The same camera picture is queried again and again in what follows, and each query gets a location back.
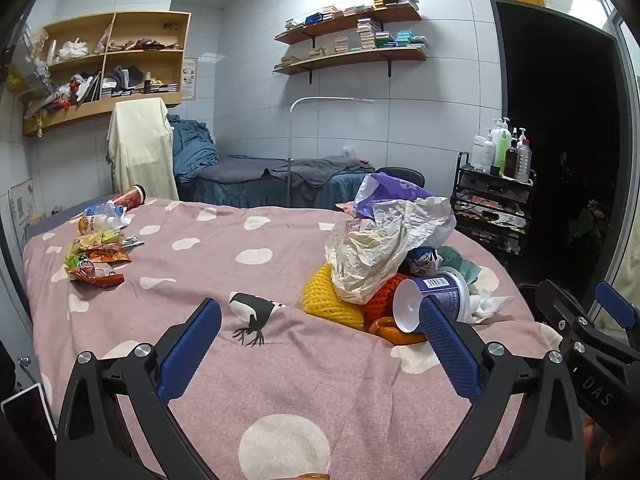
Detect purple plastic bag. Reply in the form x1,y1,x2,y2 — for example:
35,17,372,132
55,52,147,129
336,172,436,221

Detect orange foam fruit net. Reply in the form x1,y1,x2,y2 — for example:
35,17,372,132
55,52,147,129
362,272,411,321

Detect massage bed with blue skirt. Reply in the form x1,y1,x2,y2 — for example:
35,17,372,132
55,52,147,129
177,155,376,211

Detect yellow foam fruit net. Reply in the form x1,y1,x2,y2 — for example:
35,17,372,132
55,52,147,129
301,262,368,330

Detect black trolley cart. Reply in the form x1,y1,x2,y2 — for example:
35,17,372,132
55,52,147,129
450,151,537,256

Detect pink polka dot blanket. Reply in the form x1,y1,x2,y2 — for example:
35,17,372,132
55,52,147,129
22,197,566,480

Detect wooden wall cabinet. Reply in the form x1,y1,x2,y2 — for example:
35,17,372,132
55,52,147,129
22,10,192,137

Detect dark brown bottle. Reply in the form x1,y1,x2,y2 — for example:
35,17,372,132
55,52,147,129
504,135,520,178

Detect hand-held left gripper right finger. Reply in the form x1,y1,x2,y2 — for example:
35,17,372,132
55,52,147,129
419,296,586,480

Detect white squat bottle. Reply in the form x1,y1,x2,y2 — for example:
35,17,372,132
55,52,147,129
472,135,495,173

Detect orange label bottle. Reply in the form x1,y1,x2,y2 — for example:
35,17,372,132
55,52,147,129
77,214,126,233

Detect white tissue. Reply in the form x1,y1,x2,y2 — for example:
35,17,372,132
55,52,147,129
467,287,516,323

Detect cream towel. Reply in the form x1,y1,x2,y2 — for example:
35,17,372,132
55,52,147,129
107,97,180,202

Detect blue and white paper cup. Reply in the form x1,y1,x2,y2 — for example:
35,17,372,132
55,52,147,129
392,267,473,333

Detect wall shelves with boxes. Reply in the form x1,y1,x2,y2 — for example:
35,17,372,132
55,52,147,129
280,17,430,66

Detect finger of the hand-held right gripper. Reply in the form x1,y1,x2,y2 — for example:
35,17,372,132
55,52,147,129
534,280,596,347
595,281,640,348

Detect wooden wall shelf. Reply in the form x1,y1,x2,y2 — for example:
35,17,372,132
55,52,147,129
274,7,423,46
272,45,430,86

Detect orange peel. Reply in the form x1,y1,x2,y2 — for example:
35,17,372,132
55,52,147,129
367,316,426,346

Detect white wall notice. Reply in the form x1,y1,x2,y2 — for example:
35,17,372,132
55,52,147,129
7,180,36,233

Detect red cylinder can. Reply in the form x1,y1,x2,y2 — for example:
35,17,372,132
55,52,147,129
112,185,147,208

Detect clear plastic water bottle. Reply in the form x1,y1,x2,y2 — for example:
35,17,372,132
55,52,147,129
82,201,133,221

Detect wall poster with pictures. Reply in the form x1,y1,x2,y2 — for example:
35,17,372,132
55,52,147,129
181,57,198,101

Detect green pump bottle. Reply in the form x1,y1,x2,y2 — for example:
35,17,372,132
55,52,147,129
492,117,513,168

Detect white tablet device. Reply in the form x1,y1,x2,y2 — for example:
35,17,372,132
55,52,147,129
0,382,58,441

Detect clear pump bottle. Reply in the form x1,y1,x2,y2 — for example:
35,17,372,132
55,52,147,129
515,127,532,183

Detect blue bedding pile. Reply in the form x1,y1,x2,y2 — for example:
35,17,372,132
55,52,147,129
167,114,221,183

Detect pile of snack packets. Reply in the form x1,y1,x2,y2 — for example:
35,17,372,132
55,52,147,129
64,227,146,288

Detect blue snack wrapper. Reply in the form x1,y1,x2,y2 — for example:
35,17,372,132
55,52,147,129
405,246,443,277

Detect grey blanket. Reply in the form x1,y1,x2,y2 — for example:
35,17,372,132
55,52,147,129
262,156,376,188

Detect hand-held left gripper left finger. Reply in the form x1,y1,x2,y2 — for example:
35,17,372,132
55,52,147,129
55,298,223,480

